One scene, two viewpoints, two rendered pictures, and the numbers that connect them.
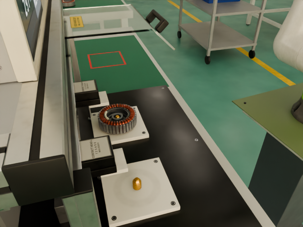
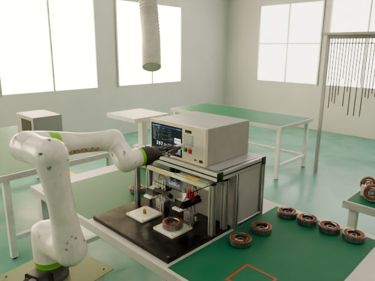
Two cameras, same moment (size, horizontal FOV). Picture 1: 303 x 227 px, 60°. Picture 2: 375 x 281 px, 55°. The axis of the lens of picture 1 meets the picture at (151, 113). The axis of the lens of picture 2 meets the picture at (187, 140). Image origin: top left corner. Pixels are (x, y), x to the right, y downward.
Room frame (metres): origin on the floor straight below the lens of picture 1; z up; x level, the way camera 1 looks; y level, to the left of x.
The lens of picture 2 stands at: (2.20, -0.71, 1.71)
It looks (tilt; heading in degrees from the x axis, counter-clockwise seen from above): 14 degrees down; 150
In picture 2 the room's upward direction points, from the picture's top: straight up
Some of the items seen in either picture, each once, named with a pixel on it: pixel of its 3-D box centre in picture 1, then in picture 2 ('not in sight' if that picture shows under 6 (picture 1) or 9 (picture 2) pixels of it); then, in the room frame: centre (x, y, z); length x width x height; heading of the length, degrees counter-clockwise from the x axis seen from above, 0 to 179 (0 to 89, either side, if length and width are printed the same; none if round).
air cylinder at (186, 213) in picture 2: not in sight; (191, 216); (0.57, 0.24, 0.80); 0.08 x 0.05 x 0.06; 16
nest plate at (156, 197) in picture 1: (137, 188); (144, 213); (0.38, 0.03, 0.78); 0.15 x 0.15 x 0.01; 16
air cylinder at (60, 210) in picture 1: (69, 197); (162, 203); (0.34, 0.17, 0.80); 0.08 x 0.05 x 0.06; 16
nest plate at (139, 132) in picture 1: (117, 124); (172, 227); (0.62, 0.10, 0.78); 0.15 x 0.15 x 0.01; 16
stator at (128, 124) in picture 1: (117, 118); (172, 223); (0.62, 0.10, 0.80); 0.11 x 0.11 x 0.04
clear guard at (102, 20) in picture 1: (102, 29); (185, 187); (0.70, 0.13, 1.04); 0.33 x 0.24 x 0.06; 106
